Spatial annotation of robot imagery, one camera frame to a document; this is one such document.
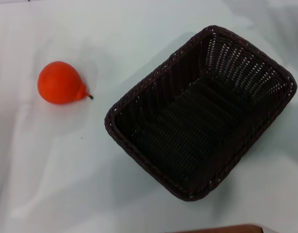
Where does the dark woven plastic basket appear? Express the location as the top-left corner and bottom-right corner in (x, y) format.
(104, 24), (298, 202)

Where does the orange toy pear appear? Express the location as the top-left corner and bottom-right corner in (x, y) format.
(37, 61), (94, 105)

